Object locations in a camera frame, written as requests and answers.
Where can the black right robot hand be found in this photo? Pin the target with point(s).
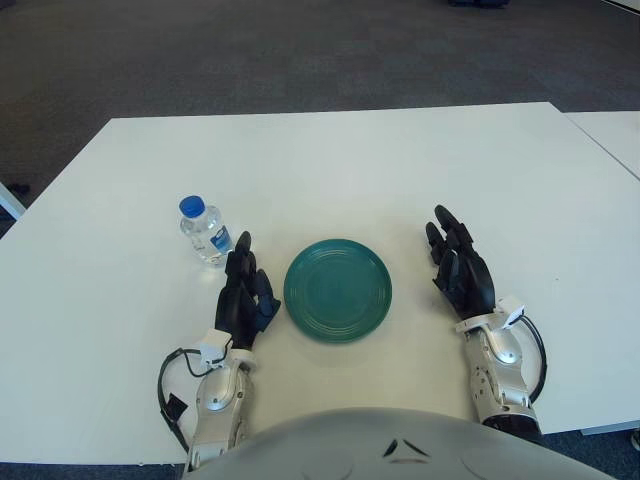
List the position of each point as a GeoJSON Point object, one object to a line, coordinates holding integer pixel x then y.
{"type": "Point", "coordinates": [470, 280]}

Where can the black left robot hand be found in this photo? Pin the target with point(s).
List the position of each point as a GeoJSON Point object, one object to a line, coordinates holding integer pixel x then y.
{"type": "Point", "coordinates": [240, 305]}

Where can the clear bottle with blue cap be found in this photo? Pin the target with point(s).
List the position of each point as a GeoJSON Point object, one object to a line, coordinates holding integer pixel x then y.
{"type": "Point", "coordinates": [205, 235]}

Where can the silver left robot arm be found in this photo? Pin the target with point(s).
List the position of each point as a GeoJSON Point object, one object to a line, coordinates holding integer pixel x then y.
{"type": "Point", "coordinates": [220, 395]}

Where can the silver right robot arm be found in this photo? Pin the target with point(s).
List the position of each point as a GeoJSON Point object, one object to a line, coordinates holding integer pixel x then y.
{"type": "Point", "coordinates": [495, 380]}

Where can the round green plate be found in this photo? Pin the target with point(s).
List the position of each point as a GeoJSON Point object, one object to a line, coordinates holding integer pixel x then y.
{"type": "Point", "coordinates": [338, 290]}

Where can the white right wrist connector box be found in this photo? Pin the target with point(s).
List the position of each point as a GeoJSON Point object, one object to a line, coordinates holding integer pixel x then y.
{"type": "Point", "coordinates": [510, 307]}

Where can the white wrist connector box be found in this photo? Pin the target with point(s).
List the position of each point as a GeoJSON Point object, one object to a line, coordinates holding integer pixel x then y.
{"type": "Point", "coordinates": [212, 345]}
{"type": "Point", "coordinates": [510, 307]}

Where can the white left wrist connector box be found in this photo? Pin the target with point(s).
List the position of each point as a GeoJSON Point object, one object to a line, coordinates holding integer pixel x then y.
{"type": "Point", "coordinates": [212, 345]}

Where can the grey robot torso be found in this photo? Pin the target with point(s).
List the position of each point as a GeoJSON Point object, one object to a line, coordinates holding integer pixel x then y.
{"type": "Point", "coordinates": [350, 445]}

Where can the white neighbouring table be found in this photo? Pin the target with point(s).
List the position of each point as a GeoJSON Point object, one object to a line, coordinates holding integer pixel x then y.
{"type": "Point", "coordinates": [615, 135]}

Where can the white narrow table edge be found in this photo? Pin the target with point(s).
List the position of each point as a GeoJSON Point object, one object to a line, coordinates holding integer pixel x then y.
{"type": "Point", "coordinates": [10, 200]}

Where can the white furniture edge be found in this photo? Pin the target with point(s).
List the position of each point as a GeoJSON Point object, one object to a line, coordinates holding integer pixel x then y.
{"type": "Point", "coordinates": [625, 3]}

